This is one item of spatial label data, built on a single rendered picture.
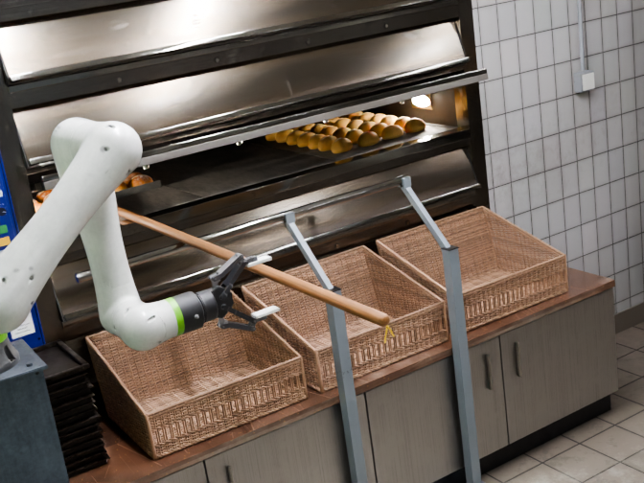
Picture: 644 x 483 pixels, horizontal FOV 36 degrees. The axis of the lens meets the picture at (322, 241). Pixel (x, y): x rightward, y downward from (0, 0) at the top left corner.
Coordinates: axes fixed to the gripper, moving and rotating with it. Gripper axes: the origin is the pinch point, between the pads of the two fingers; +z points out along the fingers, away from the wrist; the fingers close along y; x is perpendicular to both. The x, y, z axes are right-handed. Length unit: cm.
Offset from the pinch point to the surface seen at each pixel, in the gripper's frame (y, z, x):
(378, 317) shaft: 0.5, 4.7, 39.6
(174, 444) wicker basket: 59, -14, -51
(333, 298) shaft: 0.2, 4.7, 21.6
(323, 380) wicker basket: 58, 40, -50
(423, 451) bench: 96, 73, -45
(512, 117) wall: 2, 178, -98
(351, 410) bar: 66, 43, -40
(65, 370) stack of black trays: 29, -38, -62
